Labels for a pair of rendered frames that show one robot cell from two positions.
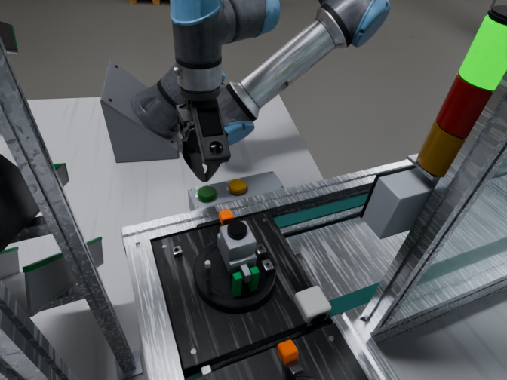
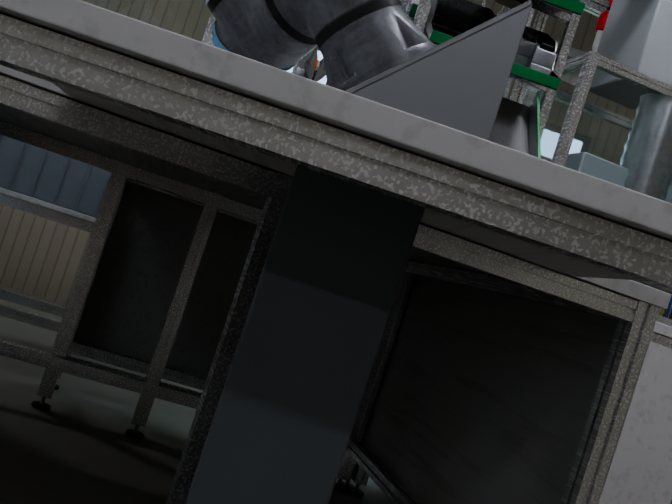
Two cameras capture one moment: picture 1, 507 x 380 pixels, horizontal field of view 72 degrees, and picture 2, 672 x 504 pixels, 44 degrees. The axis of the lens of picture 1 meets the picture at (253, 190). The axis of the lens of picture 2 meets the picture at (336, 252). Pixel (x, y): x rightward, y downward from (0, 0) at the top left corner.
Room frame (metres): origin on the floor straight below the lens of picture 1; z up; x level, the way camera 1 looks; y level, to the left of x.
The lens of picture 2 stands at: (1.87, 0.52, 0.70)
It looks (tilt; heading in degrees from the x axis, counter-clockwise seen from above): 2 degrees up; 192
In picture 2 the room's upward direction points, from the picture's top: 18 degrees clockwise
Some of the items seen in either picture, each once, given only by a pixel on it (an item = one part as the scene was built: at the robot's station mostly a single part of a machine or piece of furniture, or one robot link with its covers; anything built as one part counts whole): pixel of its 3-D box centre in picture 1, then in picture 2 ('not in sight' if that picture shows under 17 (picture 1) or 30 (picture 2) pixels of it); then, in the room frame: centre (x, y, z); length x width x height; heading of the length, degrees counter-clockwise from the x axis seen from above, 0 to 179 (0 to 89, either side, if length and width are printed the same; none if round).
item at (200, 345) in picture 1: (234, 278); not in sight; (0.34, 0.02, 0.96); 0.24 x 0.24 x 0.02; 26
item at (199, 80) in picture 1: (197, 73); not in sight; (0.55, 0.11, 1.23); 0.08 x 0.08 x 0.05
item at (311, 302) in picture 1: (311, 306); not in sight; (0.29, -0.11, 0.97); 0.05 x 0.05 x 0.04; 26
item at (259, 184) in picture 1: (236, 197); not in sight; (0.57, 0.04, 0.93); 0.21 x 0.07 x 0.06; 116
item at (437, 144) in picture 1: (450, 146); not in sight; (0.31, -0.20, 1.28); 0.05 x 0.05 x 0.05
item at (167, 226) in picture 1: (321, 202); not in sight; (0.60, -0.16, 0.91); 0.89 x 0.06 x 0.11; 116
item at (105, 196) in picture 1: (158, 156); (361, 167); (0.80, 0.29, 0.84); 0.90 x 0.70 x 0.03; 105
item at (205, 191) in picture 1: (207, 194); not in sight; (0.54, 0.10, 0.96); 0.04 x 0.04 x 0.02
